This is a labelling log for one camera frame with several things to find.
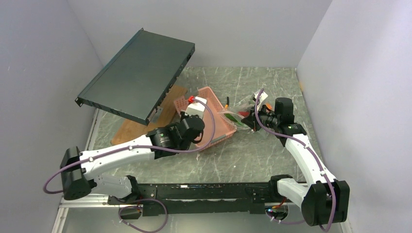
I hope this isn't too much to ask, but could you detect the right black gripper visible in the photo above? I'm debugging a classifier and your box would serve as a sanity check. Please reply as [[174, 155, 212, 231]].
[[241, 102, 280, 132]]

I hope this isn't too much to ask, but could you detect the clear zip top bag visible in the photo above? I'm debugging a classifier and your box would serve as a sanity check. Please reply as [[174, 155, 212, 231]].
[[218, 95, 268, 138]]

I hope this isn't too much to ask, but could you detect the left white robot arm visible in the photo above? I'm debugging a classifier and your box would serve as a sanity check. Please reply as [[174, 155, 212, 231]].
[[60, 113, 205, 204]]

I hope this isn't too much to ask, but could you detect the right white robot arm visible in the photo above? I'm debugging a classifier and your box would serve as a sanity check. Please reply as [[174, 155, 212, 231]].
[[241, 96, 350, 232]]

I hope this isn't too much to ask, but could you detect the pink perforated plastic basket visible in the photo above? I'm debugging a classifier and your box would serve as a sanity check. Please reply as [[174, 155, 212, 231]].
[[174, 87, 236, 148]]

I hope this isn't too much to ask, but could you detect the black orange small tool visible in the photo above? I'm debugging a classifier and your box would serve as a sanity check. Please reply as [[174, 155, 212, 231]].
[[224, 97, 230, 110]]

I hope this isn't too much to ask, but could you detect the brown wooden board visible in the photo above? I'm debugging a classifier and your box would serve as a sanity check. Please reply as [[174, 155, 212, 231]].
[[111, 85, 188, 145]]

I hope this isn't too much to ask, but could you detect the dark green rack server chassis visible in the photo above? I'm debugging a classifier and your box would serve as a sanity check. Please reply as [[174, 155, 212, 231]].
[[75, 29, 195, 125]]

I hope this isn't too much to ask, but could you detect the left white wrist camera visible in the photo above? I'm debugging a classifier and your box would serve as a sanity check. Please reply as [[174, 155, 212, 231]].
[[185, 96, 207, 119]]

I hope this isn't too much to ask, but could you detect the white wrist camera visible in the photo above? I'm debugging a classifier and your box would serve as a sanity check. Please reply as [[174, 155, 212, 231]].
[[185, 96, 207, 119], [253, 91, 268, 104]]

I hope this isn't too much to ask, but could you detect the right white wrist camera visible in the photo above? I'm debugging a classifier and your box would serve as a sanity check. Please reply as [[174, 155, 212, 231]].
[[253, 91, 268, 104]]

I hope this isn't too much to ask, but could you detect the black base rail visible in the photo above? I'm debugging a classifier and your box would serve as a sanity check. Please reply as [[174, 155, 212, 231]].
[[107, 182, 291, 216]]

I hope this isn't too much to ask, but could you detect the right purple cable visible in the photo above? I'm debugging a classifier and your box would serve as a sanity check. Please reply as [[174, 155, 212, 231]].
[[254, 88, 337, 233]]

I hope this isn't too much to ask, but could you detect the purple cable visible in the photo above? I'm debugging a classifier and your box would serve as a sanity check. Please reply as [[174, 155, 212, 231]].
[[43, 97, 216, 233], [254, 88, 337, 233]]

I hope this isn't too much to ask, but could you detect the aluminium frame rail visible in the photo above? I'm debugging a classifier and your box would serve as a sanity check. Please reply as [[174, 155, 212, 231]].
[[51, 199, 110, 233]]

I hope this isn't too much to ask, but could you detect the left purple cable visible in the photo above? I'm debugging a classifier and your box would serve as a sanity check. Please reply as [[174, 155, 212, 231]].
[[43, 97, 216, 233]]

